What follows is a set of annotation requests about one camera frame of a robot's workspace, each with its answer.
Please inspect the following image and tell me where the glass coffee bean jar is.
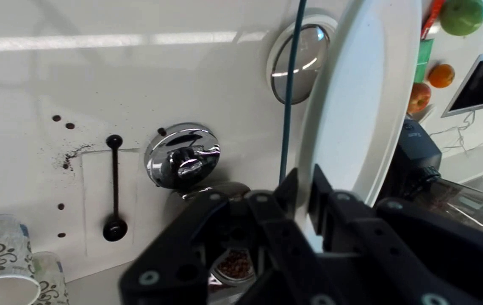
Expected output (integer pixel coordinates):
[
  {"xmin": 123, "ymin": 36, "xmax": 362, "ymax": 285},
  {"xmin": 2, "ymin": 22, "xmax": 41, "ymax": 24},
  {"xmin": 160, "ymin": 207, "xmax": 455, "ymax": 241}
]
[{"xmin": 211, "ymin": 248, "xmax": 257, "ymax": 287}]

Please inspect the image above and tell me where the green apple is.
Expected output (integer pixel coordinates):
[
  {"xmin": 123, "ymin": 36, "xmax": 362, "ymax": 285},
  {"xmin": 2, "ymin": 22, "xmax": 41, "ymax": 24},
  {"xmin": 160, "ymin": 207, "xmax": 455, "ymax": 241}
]
[{"xmin": 441, "ymin": 0, "xmax": 483, "ymax": 36}]

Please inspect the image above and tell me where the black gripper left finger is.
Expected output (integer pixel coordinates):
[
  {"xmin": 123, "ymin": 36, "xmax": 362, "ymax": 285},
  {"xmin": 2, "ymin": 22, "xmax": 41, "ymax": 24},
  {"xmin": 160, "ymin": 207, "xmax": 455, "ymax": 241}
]
[{"xmin": 119, "ymin": 170, "xmax": 299, "ymax": 305}]

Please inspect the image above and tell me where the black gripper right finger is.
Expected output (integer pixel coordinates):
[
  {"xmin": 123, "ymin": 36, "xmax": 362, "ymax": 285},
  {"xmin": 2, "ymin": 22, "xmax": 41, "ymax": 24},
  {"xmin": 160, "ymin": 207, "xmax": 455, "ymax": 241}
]
[{"xmin": 309, "ymin": 170, "xmax": 483, "ymax": 305}]

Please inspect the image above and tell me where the red apple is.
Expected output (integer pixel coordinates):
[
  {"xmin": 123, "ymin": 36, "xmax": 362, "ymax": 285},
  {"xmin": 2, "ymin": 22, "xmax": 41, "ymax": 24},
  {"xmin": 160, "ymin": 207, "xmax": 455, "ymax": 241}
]
[{"xmin": 407, "ymin": 83, "xmax": 431, "ymax": 116}]

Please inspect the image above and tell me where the patterned paper cup front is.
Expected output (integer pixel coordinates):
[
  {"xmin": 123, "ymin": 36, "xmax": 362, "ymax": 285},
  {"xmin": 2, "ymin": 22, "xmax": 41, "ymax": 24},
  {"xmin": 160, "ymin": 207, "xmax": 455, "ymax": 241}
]
[{"xmin": 0, "ymin": 216, "xmax": 41, "ymax": 305}]

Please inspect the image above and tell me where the patterned paper cup back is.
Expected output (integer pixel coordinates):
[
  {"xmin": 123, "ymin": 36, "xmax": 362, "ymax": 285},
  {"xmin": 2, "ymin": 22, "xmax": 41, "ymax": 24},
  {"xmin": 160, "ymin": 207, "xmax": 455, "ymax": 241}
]
[{"xmin": 33, "ymin": 253, "xmax": 70, "ymax": 305}]

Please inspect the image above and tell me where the white plate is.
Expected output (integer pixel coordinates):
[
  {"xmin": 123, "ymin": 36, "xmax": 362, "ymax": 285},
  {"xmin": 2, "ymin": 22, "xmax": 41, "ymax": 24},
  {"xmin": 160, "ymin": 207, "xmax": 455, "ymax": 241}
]
[{"xmin": 296, "ymin": 0, "xmax": 423, "ymax": 231}]

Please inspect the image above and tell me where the patterned paper cup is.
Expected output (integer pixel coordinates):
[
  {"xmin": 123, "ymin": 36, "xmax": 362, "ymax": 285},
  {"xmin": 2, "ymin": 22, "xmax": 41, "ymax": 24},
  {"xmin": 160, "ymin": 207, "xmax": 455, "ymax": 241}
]
[
  {"xmin": 0, "ymin": 216, "xmax": 41, "ymax": 305},
  {"xmin": 33, "ymin": 253, "xmax": 70, "ymax": 305}
]

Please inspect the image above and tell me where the black coffee scoop spoon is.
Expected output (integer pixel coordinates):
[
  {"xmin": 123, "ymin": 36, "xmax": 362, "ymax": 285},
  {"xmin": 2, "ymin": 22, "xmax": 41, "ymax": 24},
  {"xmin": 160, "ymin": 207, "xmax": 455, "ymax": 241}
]
[{"xmin": 102, "ymin": 134, "xmax": 128, "ymax": 243}]

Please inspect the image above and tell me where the orange fruit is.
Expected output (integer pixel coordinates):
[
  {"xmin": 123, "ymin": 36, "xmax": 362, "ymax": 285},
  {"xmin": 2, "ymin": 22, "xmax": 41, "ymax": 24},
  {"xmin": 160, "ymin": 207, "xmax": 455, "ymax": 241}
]
[{"xmin": 428, "ymin": 65, "xmax": 457, "ymax": 89}]

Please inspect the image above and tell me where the black coffee grinder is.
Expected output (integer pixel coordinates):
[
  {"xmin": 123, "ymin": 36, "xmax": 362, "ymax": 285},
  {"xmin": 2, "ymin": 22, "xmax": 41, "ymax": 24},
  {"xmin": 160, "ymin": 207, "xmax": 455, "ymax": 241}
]
[{"xmin": 379, "ymin": 119, "xmax": 483, "ymax": 231}]

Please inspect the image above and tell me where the chrome jar lid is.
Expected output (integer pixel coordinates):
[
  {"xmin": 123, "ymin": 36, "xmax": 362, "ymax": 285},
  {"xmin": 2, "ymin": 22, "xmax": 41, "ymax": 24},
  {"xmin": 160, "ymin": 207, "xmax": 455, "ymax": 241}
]
[{"xmin": 145, "ymin": 122, "xmax": 221, "ymax": 190}]

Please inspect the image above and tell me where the blue cable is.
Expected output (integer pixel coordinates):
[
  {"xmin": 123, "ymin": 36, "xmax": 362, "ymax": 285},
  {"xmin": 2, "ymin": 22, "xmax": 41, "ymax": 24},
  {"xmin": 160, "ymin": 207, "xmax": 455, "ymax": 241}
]
[{"xmin": 279, "ymin": 0, "xmax": 309, "ymax": 183}]

